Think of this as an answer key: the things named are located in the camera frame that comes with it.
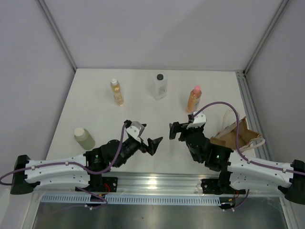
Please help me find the orange bottle pink cap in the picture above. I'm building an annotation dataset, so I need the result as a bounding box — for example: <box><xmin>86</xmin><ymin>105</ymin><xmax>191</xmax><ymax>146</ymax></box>
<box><xmin>186</xmin><ymin>85</ymin><xmax>202</xmax><ymax>114</ymax></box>

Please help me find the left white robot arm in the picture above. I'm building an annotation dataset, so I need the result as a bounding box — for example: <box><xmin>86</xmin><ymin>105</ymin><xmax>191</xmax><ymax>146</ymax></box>
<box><xmin>10</xmin><ymin>120</ymin><xmax>162</xmax><ymax>195</ymax></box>

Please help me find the white slotted cable duct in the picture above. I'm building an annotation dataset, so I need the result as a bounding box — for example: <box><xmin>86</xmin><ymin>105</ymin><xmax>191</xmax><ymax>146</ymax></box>
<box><xmin>41</xmin><ymin>194</ymin><xmax>221</xmax><ymax>206</ymax></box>

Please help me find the aluminium frame post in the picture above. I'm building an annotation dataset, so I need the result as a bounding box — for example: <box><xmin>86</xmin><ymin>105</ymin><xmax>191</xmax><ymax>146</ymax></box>
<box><xmin>35</xmin><ymin>0</ymin><xmax>77</xmax><ymax>72</ymax></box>
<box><xmin>243</xmin><ymin>0</ymin><xmax>291</xmax><ymax>77</ymax></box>

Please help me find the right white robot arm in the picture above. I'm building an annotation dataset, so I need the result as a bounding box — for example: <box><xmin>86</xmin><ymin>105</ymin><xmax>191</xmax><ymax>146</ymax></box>
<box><xmin>169</xmin><ymin>122</ymin><xmax>305</xmax><ymax>205</ymax></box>

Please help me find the amber bottle white cap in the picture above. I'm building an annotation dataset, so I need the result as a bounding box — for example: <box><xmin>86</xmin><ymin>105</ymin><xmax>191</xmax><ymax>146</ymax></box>
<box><xmin>111</xmin><ymin>78</ymin><xmax>124</xmax><ymax>106</ymax></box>

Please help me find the pale green bottle beige cap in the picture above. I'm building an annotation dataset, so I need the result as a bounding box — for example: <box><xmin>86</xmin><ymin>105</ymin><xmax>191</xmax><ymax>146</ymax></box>
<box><xmin>74</xmin><ymin>127</ymin><xmax>95</xmax><ymax>150</ymax></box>

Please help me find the right aluminium frame post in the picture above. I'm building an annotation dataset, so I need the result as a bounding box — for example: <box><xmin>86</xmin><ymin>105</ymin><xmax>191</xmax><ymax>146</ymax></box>
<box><xmin>243</xmin><ymin>0</ymin><xmax>291</xmax><ymax>77</ymax></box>

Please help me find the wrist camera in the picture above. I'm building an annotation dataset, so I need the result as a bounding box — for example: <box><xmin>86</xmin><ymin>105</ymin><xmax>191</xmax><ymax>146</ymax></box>
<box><xmin>187</xmin><ymin>111</ymin><xmax>207</xmax><ymax>129</ymax></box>
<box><xmin>126</xmin><ymin>121</ymin><xmax>144</xmax><ymax>143</ymax></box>

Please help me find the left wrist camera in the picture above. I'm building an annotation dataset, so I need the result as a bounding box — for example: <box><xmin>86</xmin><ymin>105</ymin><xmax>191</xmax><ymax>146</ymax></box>
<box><xmin>126</xmin><ymin>121</ymin><xmax>144</xmax><ymax>143</ymax></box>

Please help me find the white bottle black cap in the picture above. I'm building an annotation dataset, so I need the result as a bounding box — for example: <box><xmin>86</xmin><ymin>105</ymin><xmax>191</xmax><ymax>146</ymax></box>
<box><xmin>153</xmin><ymin>73</ymin><xmax>168</xmax><ymax>100</ymax></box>

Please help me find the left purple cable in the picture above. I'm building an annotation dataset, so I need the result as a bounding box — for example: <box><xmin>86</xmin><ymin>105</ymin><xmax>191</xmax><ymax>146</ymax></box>
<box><xmin>0</xmin><ymin>123</ymin><xmax>128</xmax><ymax>210</ymax></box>

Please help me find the right aluminium side rail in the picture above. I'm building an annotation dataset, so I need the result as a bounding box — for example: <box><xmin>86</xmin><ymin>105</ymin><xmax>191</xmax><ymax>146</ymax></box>
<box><xmin>235</xmin><ymin>70</ymin><xmax>271</xmax><ymax>160</ymax></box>

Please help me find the brown canvas bag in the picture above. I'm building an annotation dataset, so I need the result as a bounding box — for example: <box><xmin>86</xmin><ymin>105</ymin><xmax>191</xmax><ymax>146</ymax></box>
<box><xmin>210</xmin><ymin>110</ymin><xmax>265</xmax><ymax>152</ymax></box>

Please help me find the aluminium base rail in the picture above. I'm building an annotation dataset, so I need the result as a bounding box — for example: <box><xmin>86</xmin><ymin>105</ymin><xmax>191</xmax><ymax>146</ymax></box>
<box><xmin>30</xmin><ymin>173</ymin><xmax>291</xmax><ymax>198</ymax></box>

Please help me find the left aluminium frame post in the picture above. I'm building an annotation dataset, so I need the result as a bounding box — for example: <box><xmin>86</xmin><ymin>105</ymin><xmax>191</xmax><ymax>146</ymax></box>
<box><xmin>35</xmin><ymin>0</ymin><xmax>77</xmax><ymax>72</ymax></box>

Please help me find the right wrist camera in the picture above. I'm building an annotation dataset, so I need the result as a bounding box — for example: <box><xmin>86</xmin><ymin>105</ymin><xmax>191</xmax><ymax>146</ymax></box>
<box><xmin>187</xmin><ymin>111</ymin><xmax>207</xmax><ymax>129</ymax></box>

